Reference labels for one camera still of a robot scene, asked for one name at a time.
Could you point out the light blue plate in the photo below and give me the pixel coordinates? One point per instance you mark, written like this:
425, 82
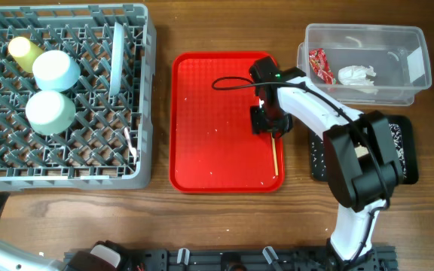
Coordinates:
117, 60

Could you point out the red snack wrapper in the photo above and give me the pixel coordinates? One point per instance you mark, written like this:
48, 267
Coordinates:
320, 65

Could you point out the clear plastic bin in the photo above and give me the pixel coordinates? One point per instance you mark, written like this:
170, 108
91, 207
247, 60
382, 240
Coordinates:
398, 55

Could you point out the rice and food scraps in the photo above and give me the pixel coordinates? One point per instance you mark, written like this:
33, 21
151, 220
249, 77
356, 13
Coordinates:
317, 160

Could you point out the red plastic tray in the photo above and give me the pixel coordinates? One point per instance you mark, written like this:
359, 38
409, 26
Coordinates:
212, 147

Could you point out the light blue small bowl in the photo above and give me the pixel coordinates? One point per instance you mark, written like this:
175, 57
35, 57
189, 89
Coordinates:
55, 70

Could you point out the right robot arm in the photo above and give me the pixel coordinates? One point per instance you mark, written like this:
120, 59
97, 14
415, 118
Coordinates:
363, 167

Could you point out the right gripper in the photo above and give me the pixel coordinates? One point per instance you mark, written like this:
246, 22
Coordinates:
257, 123

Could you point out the white plastic fork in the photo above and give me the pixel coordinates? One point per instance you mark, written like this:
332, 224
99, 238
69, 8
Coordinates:
133, 151

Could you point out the grey dishwasher rack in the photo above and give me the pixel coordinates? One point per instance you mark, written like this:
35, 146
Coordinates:
92, 154

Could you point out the green bowl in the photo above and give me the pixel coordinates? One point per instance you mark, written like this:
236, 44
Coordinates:
50, 112

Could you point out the black plastic tray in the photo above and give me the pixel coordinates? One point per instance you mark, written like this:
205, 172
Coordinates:
410, 151

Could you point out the wooden chopstick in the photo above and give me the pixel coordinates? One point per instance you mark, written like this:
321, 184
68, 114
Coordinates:
274, 152

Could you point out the white napkin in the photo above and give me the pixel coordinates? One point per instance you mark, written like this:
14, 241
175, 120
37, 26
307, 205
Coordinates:
360, 77

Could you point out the yellow plastic cup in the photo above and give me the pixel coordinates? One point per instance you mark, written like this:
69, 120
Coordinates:
24, 52

